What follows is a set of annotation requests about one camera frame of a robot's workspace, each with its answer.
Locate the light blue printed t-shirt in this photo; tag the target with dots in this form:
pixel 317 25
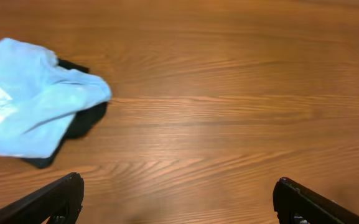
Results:
pixel 39 99

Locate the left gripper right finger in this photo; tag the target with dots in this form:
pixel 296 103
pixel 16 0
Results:
pixel 296 204

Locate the black folded t-shirt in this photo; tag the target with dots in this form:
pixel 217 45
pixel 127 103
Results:
pixel 79 127

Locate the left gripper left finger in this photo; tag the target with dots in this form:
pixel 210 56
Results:
pixel 57 202

